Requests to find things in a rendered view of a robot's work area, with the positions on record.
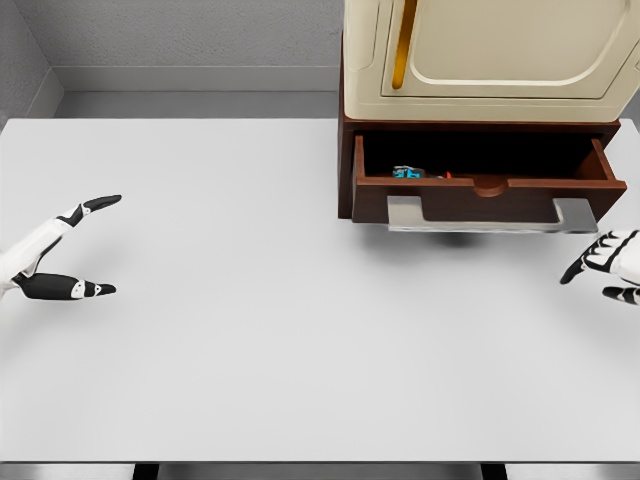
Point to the cream cabinet door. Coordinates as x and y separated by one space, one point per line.
515 50

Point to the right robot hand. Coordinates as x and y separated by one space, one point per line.
617 254

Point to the cream cabinet with brown base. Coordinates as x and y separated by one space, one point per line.
480 65

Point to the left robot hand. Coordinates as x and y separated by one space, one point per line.
35 250

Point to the brown wooden drawer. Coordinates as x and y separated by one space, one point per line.
490 197

